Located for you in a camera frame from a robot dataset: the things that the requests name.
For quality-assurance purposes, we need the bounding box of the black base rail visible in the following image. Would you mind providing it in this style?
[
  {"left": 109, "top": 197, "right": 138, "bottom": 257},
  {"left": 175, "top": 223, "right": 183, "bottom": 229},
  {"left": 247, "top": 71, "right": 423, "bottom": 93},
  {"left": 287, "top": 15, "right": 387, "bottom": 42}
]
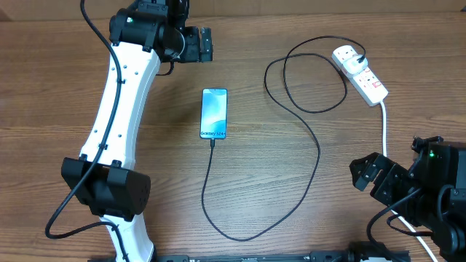
[{"left": 87, "top": 240, "right": 412, "bottom": 262}]

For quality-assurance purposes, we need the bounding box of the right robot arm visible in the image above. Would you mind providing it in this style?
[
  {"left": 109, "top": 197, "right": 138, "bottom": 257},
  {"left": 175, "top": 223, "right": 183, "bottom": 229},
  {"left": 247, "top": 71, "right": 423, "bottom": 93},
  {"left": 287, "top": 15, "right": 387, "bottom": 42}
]
[{"left": 349, "top": 136, "right": 465, "bottom": 261}]

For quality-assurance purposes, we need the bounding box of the white power strip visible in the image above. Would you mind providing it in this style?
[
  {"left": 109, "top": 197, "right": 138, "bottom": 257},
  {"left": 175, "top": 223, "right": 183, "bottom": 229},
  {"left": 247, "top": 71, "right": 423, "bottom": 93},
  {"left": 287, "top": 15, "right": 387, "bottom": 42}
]
[{"left": 332, "top": 45, "right": 389, "bottom": 106}]

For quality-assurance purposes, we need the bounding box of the blue Galaxy S24 smartphone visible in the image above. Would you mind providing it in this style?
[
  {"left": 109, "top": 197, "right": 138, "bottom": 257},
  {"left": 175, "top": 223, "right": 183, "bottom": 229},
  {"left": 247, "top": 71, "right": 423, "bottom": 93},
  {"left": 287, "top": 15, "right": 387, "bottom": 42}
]
[{"left": 200, "top": 89, "right": 228, "bottom": 139}]

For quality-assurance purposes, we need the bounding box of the white charger plug adapter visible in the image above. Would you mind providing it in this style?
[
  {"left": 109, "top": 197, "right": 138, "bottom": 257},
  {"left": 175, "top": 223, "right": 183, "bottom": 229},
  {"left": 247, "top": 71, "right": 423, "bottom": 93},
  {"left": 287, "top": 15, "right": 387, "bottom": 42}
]
[{"left": 342, "top": 55, "right": 368, "bottom": 78}]

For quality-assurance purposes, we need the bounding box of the white power strip cord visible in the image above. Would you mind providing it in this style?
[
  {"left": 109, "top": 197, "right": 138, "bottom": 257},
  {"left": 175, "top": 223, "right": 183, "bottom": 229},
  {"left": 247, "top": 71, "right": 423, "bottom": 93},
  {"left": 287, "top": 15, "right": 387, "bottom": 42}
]
[{"left": 379, "top": 101, "right": 440, "bottom": 262}]

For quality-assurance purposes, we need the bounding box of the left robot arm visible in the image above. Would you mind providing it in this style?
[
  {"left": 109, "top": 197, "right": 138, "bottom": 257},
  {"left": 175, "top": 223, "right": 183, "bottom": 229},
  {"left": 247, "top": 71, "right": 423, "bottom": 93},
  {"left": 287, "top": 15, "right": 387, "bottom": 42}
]
[{"left": 61, "top": 0, "right": 213, "bottom": 261}]

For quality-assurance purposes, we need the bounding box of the black USB charging cable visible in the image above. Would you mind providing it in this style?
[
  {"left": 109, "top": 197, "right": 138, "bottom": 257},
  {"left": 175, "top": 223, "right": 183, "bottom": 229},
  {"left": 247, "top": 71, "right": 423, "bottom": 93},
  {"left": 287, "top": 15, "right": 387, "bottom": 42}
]
[{"left": 200, "top": 35, "right": 367, "bottom": 242}]

